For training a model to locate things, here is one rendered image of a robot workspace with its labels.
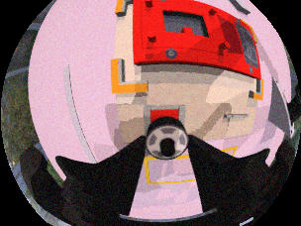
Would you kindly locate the black and grey wheel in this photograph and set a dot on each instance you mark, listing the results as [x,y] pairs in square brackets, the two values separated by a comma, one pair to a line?
[162,128]

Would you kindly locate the yellow rectangular outline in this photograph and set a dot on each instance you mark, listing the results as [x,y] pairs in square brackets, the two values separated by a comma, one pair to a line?
[170,182]

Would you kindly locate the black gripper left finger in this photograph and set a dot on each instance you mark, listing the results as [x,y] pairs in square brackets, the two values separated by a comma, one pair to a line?
[116,177]

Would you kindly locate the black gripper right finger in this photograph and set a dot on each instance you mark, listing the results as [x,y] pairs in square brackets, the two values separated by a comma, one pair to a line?
[217,172]

